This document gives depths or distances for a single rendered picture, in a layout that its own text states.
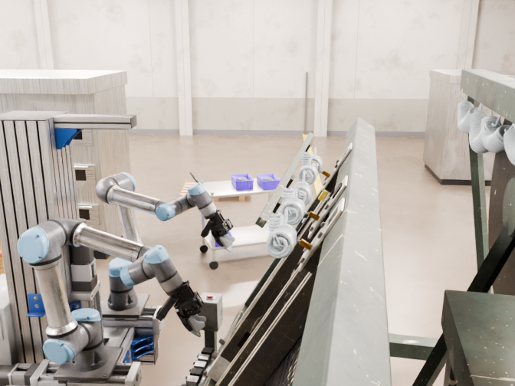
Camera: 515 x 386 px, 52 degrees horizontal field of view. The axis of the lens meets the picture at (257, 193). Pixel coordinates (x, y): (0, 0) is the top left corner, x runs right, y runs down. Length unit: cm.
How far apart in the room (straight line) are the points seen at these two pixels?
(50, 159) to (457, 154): 754
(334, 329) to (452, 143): 832
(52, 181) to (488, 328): 171
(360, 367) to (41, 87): 501
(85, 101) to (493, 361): 495
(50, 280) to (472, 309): 147
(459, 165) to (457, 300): 792
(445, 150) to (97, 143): 557
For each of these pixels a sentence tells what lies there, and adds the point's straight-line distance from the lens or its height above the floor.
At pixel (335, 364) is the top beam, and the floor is 196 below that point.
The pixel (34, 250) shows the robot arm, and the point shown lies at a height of 162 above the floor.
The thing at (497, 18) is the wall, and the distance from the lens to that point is 1373.
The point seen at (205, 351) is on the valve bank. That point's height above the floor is 76.
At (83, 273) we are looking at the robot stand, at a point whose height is 134.
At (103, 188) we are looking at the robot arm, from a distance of 262.
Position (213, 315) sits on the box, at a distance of 303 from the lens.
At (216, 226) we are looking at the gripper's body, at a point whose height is 149.
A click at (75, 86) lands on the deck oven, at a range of 537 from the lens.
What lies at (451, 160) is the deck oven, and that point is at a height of 42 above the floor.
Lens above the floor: 235
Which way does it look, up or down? 17 degrees down
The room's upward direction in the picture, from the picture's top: straight up
